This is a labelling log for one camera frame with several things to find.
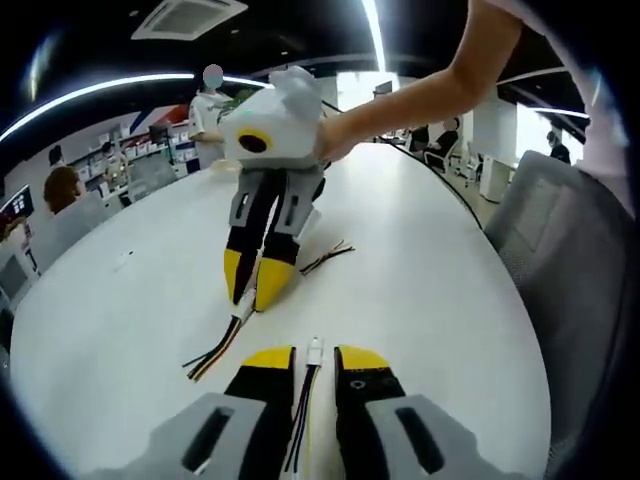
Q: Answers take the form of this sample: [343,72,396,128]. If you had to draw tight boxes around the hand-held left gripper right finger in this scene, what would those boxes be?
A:
[333,343,501,480]

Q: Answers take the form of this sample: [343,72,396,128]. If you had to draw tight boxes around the ceiling air conditioner unit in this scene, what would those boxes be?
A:
[130,0,250,42]

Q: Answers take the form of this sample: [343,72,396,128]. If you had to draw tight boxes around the white JST socket with wires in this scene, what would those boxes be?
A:
[283,335,326,474]

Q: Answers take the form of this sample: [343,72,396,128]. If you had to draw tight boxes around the green potted plant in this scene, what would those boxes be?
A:
[215,88,269,121]

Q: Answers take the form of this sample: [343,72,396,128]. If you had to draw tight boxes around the white cabinet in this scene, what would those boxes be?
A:
[482,157,516,204]

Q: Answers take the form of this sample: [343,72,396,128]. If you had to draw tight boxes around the JST connector plug with wires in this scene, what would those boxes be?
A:
[299,239,356,275]
[182,288,259,384]

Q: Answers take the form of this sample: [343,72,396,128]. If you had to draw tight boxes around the storage shelf with boxes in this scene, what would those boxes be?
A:
[64,119,197,177]

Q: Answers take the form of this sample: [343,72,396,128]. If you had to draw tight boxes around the long ceiling light strip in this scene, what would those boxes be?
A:
[360,0,389,71]
[0,72,266,142]

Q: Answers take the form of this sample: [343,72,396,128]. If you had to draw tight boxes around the person's right hand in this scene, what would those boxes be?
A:
[319,112,364,165]

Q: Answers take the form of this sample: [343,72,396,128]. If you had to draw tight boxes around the grey mesh office chair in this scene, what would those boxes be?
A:
[483,149,640,480]

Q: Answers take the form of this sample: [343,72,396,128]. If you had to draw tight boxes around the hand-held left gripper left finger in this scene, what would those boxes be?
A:
[82,344,297,480]

